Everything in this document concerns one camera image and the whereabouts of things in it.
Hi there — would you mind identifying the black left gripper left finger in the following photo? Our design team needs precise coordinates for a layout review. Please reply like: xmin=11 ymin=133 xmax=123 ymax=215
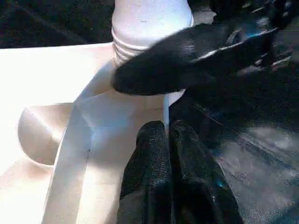
xmin=115 ymin=120 xmax=174 ymax=224

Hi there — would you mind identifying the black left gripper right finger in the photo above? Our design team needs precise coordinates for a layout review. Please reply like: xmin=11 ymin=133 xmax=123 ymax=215
xmin=169 ymin=119 xmax=244 ymax=224

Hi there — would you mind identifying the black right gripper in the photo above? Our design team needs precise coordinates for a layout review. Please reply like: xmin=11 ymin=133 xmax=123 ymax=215
xmin=209 ymin=0 xmax=299 ymax=66

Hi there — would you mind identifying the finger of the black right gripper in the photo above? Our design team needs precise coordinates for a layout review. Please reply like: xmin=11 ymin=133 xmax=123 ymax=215
xmin=111 ymin=22 xmax=262 ymax=97

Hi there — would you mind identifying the white plastic table leg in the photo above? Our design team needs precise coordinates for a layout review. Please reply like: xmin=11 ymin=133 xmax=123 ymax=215
xmin=111 ymin=0 xmax=195 ymax=67

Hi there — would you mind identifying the white plastic table top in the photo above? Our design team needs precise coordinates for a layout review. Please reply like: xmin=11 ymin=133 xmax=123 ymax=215
xmin=0 ymin=42 xmax=188 ymax=224

